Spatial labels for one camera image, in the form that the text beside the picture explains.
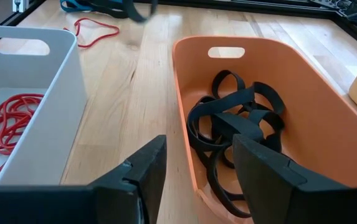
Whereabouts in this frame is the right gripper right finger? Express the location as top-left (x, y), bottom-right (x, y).
top-left (232, 133), bottom-right (351, 224)

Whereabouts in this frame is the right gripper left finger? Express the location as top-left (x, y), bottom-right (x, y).
top-left (88, 134), bottom-right (168, 224)

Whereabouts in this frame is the thin black rubber band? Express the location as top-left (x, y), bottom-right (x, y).
top-left (193, 136), bottom-right (254, 218)

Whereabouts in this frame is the orange plastic basket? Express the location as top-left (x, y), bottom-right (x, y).
top-left (171, 35), bottom-right (357, 224)

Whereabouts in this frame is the blue rubber band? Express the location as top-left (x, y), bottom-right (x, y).
top-left (59, 0), bottom-right (126, 14)

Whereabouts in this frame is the silver mounting bracket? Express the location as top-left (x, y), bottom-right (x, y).
top-left (12, 0), bottom-right (30, 14)

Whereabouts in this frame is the white plastic basket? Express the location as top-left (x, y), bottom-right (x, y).
top-left (0, 24), bottom-right (88, 187)

